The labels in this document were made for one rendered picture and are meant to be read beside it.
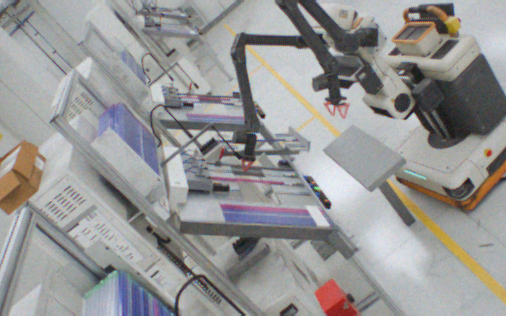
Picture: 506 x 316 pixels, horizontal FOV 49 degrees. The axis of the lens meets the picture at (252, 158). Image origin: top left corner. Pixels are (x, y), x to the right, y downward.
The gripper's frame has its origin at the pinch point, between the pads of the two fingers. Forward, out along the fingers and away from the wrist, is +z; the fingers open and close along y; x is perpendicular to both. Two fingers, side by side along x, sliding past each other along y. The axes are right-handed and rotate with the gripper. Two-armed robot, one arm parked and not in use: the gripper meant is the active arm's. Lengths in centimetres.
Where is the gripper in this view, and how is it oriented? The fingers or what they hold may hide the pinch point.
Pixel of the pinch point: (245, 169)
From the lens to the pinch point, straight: 295.4
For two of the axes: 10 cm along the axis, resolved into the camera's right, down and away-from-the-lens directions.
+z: -1.9, 9.3, 3.3
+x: 9.6, 1.1, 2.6
